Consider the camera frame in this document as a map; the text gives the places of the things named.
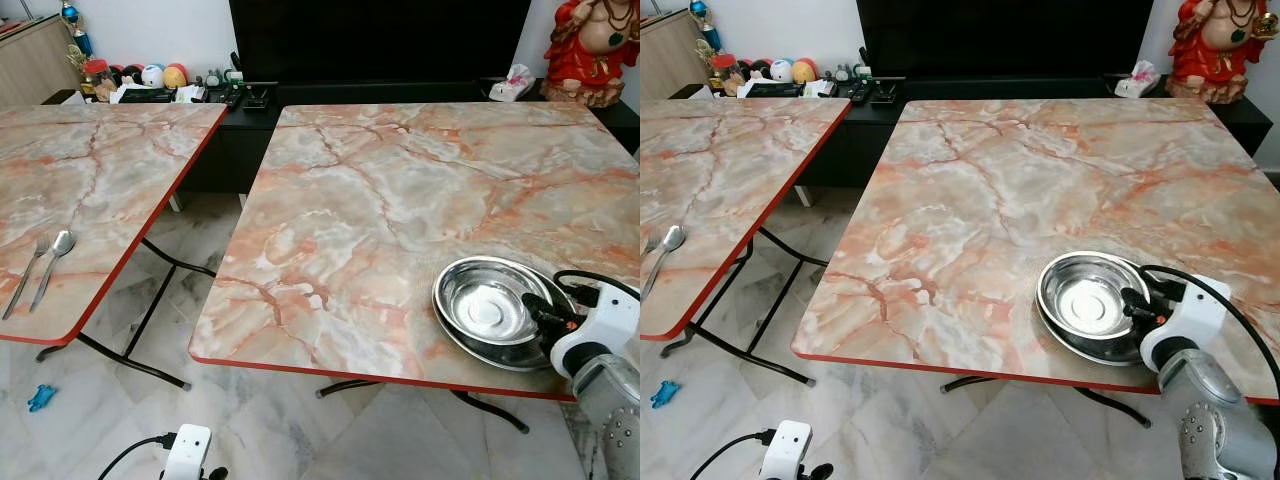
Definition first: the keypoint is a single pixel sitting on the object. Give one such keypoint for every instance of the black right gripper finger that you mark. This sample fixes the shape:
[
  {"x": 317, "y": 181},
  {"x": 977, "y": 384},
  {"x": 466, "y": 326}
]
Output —
[
  {"x": 1144, "y": 317},
  {"x": 1137, "y": 297},
  {"x": 551, "y": 325},
  {"x": 541, "y": 305}
]

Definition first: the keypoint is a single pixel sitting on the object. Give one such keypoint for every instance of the stainless steel bowl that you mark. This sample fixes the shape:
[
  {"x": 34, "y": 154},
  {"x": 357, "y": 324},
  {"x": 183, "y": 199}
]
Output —
[
  {"x": 485, "y": 310},
  {"x": 1085, "y": 305}
]

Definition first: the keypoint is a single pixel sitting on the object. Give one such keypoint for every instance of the black folding table legs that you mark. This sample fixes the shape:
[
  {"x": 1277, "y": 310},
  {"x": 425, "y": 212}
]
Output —
[
  {"x": 500, "y": 415},
  {"x": 140, "y": 365},
  {"x": 760, "y": 358},
  {"x": 1120, "y": 410}
]

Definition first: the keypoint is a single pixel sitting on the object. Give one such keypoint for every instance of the steel fork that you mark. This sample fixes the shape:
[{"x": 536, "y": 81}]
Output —
[
  {"x": 647, "y": 243},
  {"x": 25, "y": 277}
]

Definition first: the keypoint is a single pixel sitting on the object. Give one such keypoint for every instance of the small blue toy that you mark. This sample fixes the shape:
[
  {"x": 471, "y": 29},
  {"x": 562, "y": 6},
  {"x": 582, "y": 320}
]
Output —
[
  {"x": 664, "y": 393},
  {"x": 42, "y": 397}
]

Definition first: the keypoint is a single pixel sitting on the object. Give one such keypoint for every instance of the steel spoon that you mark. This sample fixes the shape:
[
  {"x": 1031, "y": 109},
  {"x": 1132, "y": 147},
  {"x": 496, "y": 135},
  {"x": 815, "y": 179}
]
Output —
[
  {"x": 62, "y": 243},
  {"x": 672, "y": 238}
]

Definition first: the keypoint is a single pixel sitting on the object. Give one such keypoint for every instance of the white and pink plastic bag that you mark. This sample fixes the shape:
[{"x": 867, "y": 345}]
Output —
[
  {"x": 515, "y": 83},
  {"x": 1138, "y": 79}
]

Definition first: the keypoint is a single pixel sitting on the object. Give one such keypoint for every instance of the red laughing buddha statue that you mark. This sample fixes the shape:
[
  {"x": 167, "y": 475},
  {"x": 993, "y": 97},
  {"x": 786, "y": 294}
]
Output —
[
  {"x": 1215, "y": 55},
  {"x": 590, "y": 55}
]

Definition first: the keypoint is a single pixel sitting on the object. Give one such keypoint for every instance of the light wooden cabinet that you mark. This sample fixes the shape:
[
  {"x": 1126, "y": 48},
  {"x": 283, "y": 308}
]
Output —
[
  {"x": 665, "y": 50},
  {"x": 30, "y": 65}
]

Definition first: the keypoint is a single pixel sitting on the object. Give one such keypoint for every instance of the red-lidded jar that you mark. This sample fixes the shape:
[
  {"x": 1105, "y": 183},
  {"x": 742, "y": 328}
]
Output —
[
  {"x": 97, "y": 80},
  {"x": 723, "y": 73}
]

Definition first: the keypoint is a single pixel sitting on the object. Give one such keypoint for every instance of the black television screen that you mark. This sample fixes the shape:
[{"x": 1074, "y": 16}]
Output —
[
  {"x": 380, "y": 40},
  {"x": 1005, "y": 38}
]

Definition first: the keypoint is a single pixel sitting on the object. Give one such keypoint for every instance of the gold and blue trophy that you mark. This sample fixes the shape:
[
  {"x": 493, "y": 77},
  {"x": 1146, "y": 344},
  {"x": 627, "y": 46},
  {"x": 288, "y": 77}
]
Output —
[
  {"x": 704, "y": 27},
  {"x": 75, "y": 32}
]

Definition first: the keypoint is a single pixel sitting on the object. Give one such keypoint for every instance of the white egg-shaped figure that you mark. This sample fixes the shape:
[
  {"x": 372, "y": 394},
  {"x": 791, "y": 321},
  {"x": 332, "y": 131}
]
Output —
[
  {"x": 781, "y": 71},
  {"x": 152, "y": 76}
]

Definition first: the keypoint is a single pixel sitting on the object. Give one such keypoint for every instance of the orange egg-shaped figure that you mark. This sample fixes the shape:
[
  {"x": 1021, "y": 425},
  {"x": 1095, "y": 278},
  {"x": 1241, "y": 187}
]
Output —
[
  {"x": 804, "y": 71},
  {"x": 175, "y": 76}
]

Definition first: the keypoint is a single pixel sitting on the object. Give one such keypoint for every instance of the dark mug with utensils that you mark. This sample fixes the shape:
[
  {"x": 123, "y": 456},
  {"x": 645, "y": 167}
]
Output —
[
  {"x": 234, "y": 74},
  {"x": 862, "y": 69}
]

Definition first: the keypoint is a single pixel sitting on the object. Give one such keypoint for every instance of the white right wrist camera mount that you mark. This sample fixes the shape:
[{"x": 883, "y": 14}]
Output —
[
  {"x": 1192, "y": 320},
  {"x": 605, "y": 325}
]

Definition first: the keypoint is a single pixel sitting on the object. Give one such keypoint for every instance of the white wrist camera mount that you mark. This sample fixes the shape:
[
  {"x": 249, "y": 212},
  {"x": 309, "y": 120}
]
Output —
[
  {"x": 785, "y": 448},
  {"x": 187, "y": 450},
  {"x": 1192, "y": 320},
  {"x": 605, "y": 325}
]

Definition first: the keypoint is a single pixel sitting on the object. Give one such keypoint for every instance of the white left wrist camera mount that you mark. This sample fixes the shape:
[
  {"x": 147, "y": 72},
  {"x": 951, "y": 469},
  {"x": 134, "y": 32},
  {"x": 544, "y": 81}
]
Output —
[
  {"x": 785, "y": 448},
  {"x": 187, "y": 450}
]

